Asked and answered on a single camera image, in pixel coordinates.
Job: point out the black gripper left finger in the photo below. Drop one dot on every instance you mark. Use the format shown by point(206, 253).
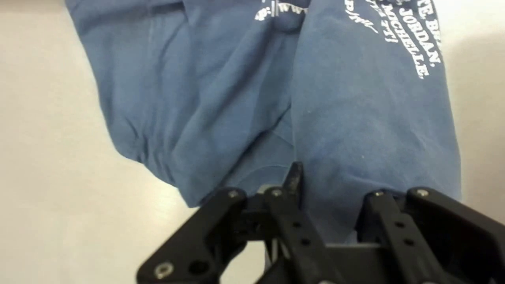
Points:
point(285, 226)

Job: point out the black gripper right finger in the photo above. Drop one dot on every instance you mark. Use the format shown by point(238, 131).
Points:
point(447, 237)

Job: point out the blue printed t-shirt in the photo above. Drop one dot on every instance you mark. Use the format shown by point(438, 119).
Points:
point(238, 95)

